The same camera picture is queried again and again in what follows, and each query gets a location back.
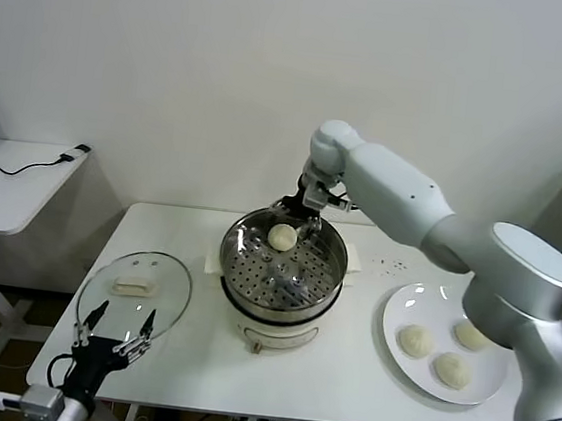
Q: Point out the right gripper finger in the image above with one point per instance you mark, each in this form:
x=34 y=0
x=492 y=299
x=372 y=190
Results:
x=279 y=204
x=312 y=226

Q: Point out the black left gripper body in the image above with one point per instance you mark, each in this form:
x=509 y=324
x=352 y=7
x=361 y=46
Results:
x=94 y=359

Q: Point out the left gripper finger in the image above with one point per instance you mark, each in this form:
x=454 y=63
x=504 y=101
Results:
x=145 y=327
x=94 y=316

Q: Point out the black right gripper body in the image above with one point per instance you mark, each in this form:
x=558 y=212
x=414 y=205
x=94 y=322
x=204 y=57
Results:
x=301 y=207

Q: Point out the white steamed baozi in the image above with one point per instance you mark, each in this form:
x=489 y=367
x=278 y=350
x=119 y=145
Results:
x=469 y=337
x=452 y=371
x=282 y=237
x=415 y=341

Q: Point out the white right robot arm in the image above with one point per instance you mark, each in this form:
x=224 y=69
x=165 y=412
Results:
x=399 y=188

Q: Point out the stainless steel steamer basket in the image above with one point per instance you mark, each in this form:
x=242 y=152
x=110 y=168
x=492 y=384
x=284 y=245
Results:
x=262 y=294

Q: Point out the cream electric cooking pot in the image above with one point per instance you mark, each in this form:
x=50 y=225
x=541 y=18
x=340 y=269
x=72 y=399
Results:
x=273 y=333

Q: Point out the white round plate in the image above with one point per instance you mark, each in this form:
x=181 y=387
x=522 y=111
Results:
x=401 y=313

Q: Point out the white side desk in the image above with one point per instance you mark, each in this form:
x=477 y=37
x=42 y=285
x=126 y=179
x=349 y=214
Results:
x=11 y=192

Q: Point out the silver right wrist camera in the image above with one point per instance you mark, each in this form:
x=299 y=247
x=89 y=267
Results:
x=314 y=194

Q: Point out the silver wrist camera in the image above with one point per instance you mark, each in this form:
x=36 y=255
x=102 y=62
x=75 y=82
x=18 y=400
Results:
x=314 y=194
x=42 y=399

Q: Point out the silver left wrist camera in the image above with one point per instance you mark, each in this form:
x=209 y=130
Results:
x=42 y=399

